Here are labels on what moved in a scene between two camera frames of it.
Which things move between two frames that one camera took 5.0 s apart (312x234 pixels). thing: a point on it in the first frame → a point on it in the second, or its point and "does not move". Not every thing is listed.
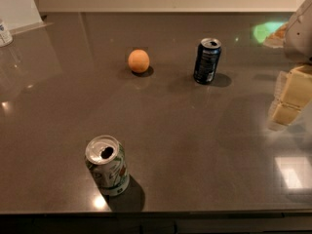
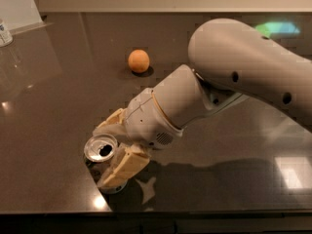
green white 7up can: [105, 157] does not move
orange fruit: [138, 60] does not move
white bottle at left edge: [6, 37] does not move
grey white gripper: [300, 33] → [146, 120]
